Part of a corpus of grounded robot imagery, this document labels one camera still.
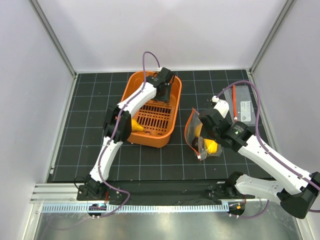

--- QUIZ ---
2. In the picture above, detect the yellow toy pepper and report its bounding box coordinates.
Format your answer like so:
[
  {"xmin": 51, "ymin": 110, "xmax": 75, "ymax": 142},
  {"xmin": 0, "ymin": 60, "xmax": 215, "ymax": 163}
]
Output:
[{"xmin": 194, "ymin": 124, "xmax": 203, "ymax": 138}]

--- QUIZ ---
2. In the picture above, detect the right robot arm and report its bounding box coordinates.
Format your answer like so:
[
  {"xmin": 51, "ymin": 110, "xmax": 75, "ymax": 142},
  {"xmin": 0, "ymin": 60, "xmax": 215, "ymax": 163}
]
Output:
[{"xmin": 199, "ymin": 107, "xmax": 320, "ymax": 219}]

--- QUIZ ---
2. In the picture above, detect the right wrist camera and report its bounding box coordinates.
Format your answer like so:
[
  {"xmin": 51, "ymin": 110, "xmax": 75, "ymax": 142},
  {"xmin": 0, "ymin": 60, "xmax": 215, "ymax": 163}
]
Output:
[{"xmin": 211, "ymin": 95, "xmax": 230, "ymax": 118}]

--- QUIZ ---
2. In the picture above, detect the orange plastic basket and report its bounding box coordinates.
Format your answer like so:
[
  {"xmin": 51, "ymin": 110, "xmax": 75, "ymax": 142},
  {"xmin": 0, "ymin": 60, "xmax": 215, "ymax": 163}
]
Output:
[{"xmin": 120, "ymin": 70, "xmax": 182, "ymax": 148}]

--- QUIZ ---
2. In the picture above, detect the spare clear zip bag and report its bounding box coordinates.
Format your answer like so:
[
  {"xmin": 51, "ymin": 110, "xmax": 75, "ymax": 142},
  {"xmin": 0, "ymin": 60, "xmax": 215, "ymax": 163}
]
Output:
[{"xmin": 224, "ymin": 85, "xmax": 256, "ymax": 127}]

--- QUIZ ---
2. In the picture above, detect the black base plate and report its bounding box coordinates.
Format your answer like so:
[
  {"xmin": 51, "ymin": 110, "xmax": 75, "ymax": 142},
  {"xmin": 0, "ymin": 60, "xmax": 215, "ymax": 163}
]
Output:
[{"xmin": 76, "ymin": 178, "xmax": 256, "ymax": 205}]

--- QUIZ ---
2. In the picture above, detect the orange toy fruit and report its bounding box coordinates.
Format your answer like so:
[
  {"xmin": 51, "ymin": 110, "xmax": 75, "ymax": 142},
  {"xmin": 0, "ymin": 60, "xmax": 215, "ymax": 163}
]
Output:
[{"xmin": 204, "ymin": 138, "xmax": 218, "ymax": 155}]

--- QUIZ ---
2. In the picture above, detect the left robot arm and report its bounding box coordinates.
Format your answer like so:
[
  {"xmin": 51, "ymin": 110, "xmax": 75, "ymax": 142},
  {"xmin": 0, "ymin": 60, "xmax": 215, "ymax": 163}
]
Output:
[{"xmin": 78, "ymin": 67, "xmax": 175, "ymax": 200}]

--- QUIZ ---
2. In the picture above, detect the slotted cable duct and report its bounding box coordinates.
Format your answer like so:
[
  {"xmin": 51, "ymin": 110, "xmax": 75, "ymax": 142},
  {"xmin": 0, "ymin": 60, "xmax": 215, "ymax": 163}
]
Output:
[{"xmin": 41, "ymin": 202, "xmax": 229, "ymax": 214}]

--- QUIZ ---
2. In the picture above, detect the clear zip bag orange zipper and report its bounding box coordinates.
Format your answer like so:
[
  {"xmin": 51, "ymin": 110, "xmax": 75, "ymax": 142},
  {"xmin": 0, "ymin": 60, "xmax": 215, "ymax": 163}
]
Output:
[{"xmin": 184, "ymin": 108, "xmax": 223, "ymax": 161}]

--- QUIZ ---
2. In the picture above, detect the yellow toy squash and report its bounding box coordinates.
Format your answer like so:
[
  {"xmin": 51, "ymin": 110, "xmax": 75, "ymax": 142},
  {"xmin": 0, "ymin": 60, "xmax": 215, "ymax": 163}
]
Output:
[{"xmin": 131, "ymin": 118, "xmax": 145, "ymax": 132}]

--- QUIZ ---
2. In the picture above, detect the dark toy mangosteen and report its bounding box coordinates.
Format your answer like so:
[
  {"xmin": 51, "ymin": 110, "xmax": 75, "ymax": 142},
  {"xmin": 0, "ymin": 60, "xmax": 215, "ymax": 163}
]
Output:
[{"xmin": 192, "ymin": 138, "xmax": 199, "ymax": 148}]

